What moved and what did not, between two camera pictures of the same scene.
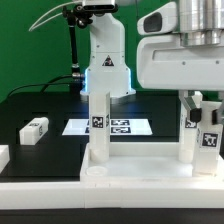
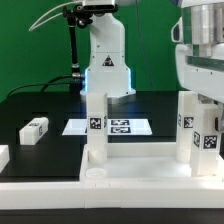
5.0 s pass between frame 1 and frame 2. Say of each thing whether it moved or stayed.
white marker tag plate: stayed
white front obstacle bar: stayed
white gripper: moved
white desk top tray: stayed
